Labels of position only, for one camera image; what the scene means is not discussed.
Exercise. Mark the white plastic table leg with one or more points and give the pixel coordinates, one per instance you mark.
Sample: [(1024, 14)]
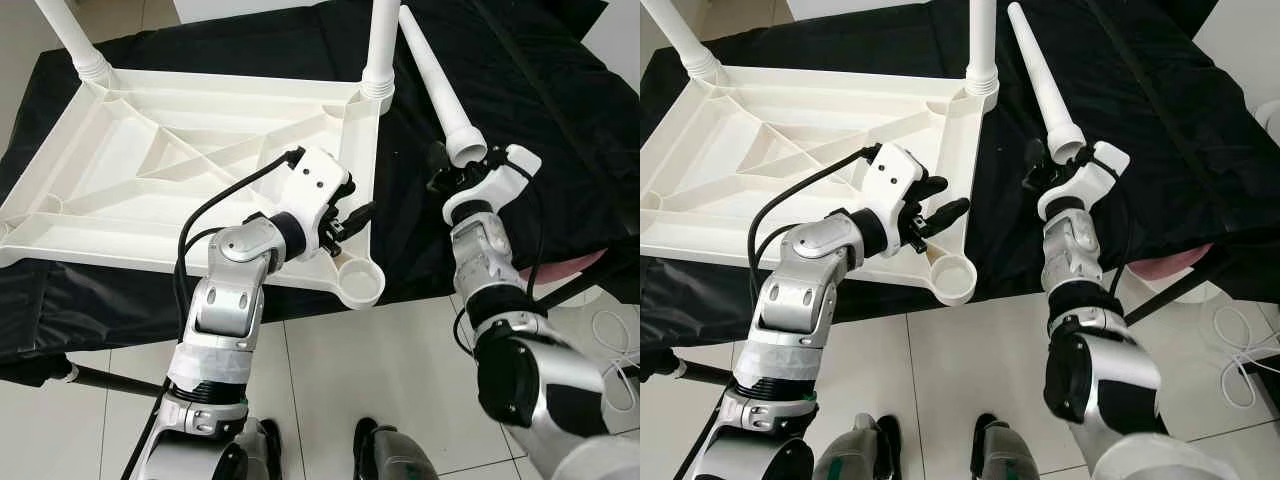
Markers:
[(70, 35), (680, 30), (1040, 70), (382, 40), (983, 40), (435, 80)]

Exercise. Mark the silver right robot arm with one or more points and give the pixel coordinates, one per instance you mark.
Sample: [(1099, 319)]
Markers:
[(480, 260), (1075, 250)]

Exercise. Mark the black table cloth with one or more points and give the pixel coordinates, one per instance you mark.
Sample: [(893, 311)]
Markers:
[(1150, 100), (560, 100)]

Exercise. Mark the pink stool seat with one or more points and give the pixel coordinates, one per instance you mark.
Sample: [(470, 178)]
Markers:
[(570, 265), (1170, 262)]

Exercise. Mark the white floor fan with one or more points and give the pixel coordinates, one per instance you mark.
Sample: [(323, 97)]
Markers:
[(1270, 118)]

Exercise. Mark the grey right robot foot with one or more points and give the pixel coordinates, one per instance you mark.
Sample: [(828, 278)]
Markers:
[(395, 460), (1010, 460)]

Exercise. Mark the grey robot foot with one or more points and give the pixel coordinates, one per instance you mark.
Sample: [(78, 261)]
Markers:
[(262, 455), (860, 455), (395, 460), (1010, 460)]

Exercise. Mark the grey left robot foot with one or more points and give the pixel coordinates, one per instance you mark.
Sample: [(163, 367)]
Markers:
[(262, 455), (860, 455)]

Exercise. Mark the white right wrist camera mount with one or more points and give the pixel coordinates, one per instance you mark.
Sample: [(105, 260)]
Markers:
[(1100, 165), (510, 170)]

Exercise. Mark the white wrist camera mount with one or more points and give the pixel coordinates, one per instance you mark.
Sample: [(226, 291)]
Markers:
[(893, 175), (315, 180), (510, 170), (1100, 165)]

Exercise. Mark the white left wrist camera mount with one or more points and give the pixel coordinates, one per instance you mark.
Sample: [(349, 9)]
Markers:
[(893, 175), (315, 180)]

